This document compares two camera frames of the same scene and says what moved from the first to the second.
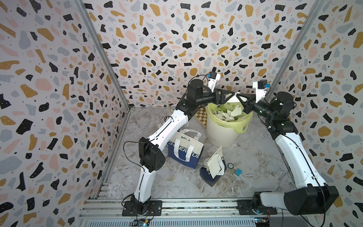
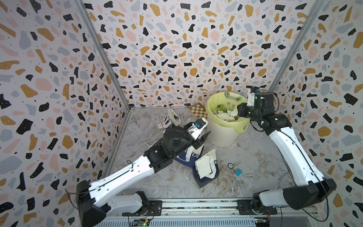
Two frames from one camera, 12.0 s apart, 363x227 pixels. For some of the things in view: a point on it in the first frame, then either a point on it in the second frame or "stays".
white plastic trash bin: [221, 136] stays
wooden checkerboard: [201, 116] stays
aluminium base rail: [192, 213] stays
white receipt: [216, 166] -> [203, 167]
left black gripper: [222, 97] -> [203, 138]
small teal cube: [238, 172] stays
